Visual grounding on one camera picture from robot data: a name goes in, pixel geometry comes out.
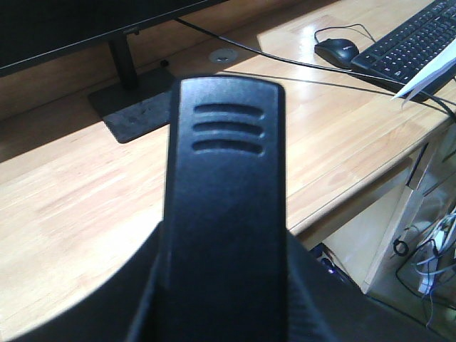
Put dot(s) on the white paper sheet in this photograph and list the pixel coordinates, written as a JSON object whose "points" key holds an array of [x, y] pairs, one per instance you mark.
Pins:
{"points": [[438, 66]]}

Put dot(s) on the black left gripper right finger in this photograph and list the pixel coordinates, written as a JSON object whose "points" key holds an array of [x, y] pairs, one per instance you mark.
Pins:
{"points": [[323, 308]]}

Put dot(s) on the black computer mouse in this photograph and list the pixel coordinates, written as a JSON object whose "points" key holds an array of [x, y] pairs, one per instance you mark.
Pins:
{"points": [[338, 52]]}

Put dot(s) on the black computer monitor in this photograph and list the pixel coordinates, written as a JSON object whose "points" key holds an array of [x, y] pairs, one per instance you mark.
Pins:
{"points": [[33, 32]]}

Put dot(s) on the black computer keyboard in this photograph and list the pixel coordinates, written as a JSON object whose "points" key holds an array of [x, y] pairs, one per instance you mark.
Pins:
{"points": [[398, 56]]}

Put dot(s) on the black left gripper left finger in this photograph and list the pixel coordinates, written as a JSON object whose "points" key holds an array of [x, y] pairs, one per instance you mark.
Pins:
{"points": [[46, 296]]}

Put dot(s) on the grey desk cable grommet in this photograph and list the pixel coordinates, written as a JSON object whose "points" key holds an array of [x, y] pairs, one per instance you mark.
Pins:
{"points": [[223, 55]]}

